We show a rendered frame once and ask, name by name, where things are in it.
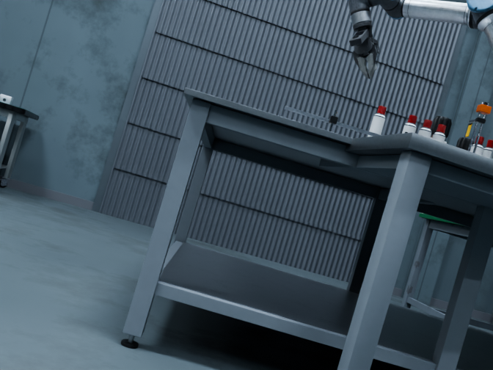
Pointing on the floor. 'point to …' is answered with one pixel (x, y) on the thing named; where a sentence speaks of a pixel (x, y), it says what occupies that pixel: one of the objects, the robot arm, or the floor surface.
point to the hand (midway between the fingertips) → (368, 75)
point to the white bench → (423, 261)
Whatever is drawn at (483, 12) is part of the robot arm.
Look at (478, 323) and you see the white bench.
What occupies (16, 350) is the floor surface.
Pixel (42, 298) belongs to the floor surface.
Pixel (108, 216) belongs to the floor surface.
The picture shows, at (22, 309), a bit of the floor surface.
